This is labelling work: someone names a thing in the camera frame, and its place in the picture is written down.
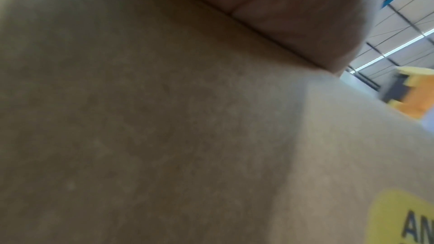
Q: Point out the orange and yellow machine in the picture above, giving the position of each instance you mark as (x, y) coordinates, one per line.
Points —
(415, 93)

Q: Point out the person's left hand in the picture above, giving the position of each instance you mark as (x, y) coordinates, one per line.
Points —
(288, 4)

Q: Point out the long ceiling light strip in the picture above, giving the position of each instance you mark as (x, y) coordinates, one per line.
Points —
(390, 51)

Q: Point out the brown cardboard box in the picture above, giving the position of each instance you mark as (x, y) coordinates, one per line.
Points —
(162, 130)

